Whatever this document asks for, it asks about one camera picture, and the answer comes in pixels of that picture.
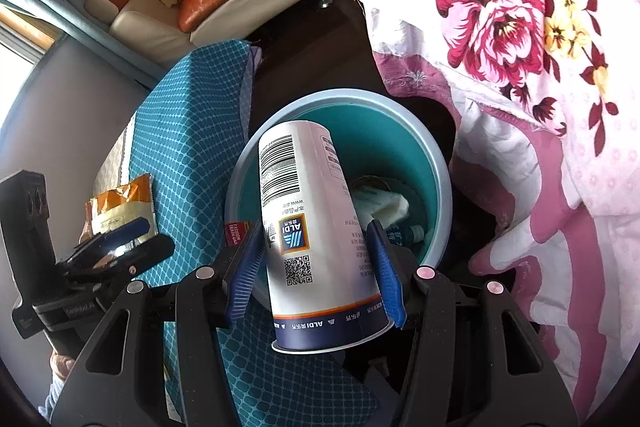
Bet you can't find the white ALDI paper cup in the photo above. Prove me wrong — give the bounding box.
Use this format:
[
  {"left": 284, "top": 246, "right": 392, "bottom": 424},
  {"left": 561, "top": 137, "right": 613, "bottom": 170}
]
[{"left": 258, "top": 120, "right": 393, "bottom": 355}]

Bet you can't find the clear Pocari Sweat bottle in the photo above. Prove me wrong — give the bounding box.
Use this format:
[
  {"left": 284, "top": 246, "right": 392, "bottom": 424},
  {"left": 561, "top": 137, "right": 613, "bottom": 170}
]
[{"left": 386, "top": 225, "right": 425, "bottom": 248}]

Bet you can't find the light blue drink carton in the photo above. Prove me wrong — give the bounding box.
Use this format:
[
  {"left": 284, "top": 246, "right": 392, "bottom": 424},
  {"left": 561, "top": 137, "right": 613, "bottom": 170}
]
[{"left": 352, "top": 185, "right": 410, "bottom": 230}]

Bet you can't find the teal plastic trash bin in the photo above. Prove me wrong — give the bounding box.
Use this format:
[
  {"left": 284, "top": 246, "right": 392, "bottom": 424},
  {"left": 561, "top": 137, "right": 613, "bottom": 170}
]
[{"left": 224, "top": 89, "right": 452, "bottom": 268}]

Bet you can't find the person's left hand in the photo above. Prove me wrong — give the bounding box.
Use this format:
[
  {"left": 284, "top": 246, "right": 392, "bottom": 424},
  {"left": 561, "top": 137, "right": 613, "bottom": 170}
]
[{"left": 49, "top": 350, "right": 75, "bottom": 381}]

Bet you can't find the red label on bin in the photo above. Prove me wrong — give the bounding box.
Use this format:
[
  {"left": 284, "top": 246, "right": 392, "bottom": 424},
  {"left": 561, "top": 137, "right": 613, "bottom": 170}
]
[{"left": 224, "top": 221, "right": 252, "bottom": 247}]

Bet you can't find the orange yellow snack bag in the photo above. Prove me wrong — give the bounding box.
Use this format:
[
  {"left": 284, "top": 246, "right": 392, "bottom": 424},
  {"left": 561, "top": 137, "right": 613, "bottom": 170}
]
[{"left": 79, "top": 173, "right": 157, "bottom": 243}]

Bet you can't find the patterned bed sheet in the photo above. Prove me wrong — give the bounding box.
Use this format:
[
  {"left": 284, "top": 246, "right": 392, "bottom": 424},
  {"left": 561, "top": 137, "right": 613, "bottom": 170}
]
[{"left": 92, "top": 38, "right": 396, "bottom": 427}]

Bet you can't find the floral pink white quilt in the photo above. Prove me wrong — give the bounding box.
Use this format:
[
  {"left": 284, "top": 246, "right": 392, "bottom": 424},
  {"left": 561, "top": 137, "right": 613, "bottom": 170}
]
[{"left": 359, "top": 0, "right": 639, "bottom": 421}]

